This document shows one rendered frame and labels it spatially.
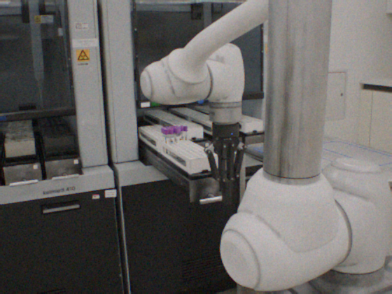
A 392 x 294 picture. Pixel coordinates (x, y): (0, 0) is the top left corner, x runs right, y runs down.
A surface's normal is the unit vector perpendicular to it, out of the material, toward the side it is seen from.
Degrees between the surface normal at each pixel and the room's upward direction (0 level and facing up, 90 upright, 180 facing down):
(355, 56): 90
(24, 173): 90
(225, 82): 92
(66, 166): 90
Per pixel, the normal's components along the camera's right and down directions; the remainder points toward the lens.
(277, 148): -0.70, 0.21
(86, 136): 0.40, 0.22
